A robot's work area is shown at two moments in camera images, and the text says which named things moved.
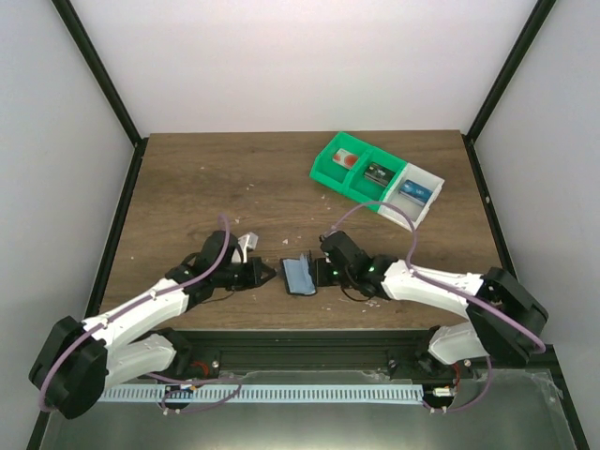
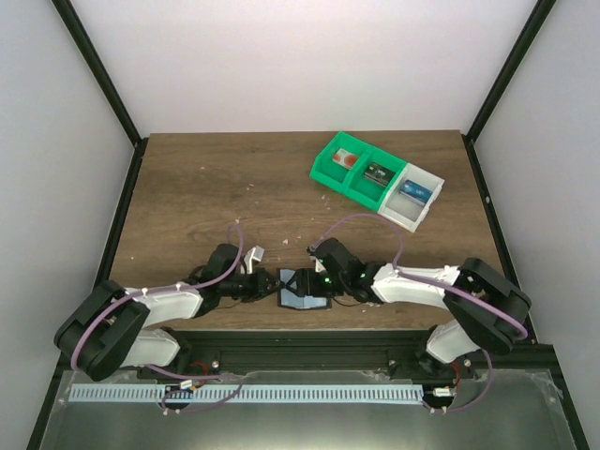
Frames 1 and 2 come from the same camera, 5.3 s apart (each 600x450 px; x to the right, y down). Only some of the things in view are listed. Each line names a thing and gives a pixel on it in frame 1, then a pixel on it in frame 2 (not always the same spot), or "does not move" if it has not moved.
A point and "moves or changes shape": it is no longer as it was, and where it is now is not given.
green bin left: (337, 162) does not move
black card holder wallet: (298, 276) moves or changes shape
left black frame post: (74, 23) does not move
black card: (379, 173) does not move
